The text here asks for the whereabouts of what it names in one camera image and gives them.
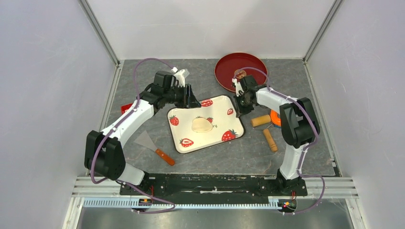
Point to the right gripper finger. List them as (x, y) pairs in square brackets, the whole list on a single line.
[(238, 106), (244, 110)]

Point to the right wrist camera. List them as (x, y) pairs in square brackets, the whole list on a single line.
[(246, 84)]

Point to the orange curved toy track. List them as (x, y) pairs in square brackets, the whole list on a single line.
[(275, 118)]

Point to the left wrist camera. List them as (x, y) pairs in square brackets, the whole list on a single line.
[(167, 80)]

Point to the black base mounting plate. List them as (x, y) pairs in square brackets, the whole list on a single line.
[(212, 189)]

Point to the wooden dough roller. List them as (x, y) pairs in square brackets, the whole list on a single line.
[(263, 123)]

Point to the metal scraper orange handle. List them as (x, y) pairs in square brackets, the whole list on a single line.
[(145, 140)]

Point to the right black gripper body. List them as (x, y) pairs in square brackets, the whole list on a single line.
[(242, 101)]

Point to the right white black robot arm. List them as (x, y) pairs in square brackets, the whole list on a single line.
[(299, 127)]

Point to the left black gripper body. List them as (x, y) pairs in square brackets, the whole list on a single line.
[(175, 96)]

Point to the aluminium frame rail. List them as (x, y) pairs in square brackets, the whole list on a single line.
[(107, 195)]

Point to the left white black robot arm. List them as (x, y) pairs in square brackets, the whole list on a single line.
[(104, 155)]

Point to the white dough piece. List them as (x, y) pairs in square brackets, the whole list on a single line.
[(201, 125)]

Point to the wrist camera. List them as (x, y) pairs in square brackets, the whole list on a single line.
[(246, 84), (167, 80)]

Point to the white strawberry tray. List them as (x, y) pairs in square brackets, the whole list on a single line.
[(213, 123)]

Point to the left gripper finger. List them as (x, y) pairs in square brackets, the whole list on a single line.
[(187, 90), (193, 102)]

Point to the round red plate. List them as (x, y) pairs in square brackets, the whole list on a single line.
[(240, 65)]

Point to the red toy brick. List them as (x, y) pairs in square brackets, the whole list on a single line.
[(126, 107)]

